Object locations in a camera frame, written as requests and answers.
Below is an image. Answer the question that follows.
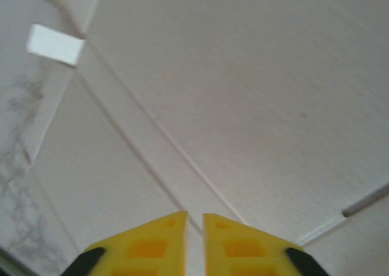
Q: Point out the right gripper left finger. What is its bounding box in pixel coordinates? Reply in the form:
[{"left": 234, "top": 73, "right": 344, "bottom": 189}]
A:
[{"left": 62, "top": 210, "right": 189, "bottom": 276}]

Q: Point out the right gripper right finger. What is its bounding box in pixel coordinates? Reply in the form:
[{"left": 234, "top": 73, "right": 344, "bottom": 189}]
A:
[{"left": 202, "top": 212, "right": 329, "bottom": 276}]

